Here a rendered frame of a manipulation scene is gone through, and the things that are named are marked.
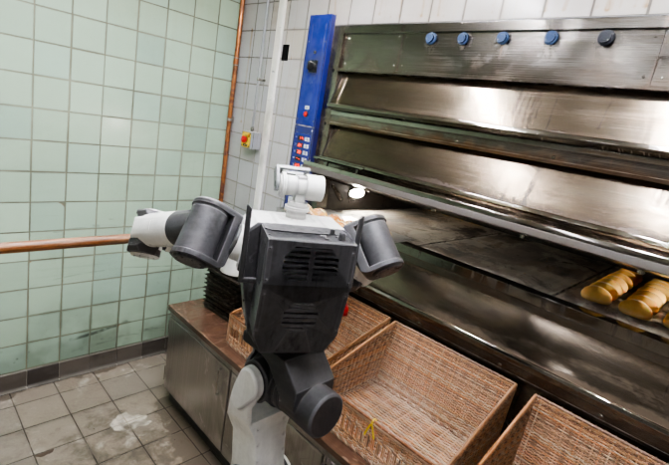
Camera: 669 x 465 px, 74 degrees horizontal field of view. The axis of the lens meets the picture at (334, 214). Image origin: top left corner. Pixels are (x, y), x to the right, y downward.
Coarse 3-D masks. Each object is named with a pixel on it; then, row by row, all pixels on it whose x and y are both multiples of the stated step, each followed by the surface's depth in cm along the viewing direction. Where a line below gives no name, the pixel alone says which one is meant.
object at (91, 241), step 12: (36, 240) 118; (48, 240) 120; (60, 240) 122; (72, 240) 123; (84, 240) 126; (96, 240) 128; (108, 240) 130; (120, 240) 133; (0, 252) 112; (12, 252) 114
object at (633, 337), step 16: (416, 256) 190; (432, 256) 185; (464, 272) 175; (480, 272) 171; (496, 288) 166; (512, 288) 162; (528, 288) 161; (544, 304) 154; (560, 304) 150; (576, 320) 147; (592, 320) 144; (608, 320) 142; (624, 336) 138; (640, 336) 135; (656, 336) 135; (656, 352) 132
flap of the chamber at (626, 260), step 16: (336, 176) 201; (384, 192) 182; (400, 192) 177; (448, 208) 162; (496, 224) 150; (512, 224) 146; (544, 240) 146; (560, 240) 136; (608, 256) 127; (624, 256) 125; (656, 272) 119
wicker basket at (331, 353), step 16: (352, 304) 211; (240, 320) 197; (352, 320) 210; (368, 320) 204; (384, 320) 195; (240, 336) 198; (336, 336) 213; (352, 336) 207; (368, 336) 189; (240, 352) 198; (336, 352) 176
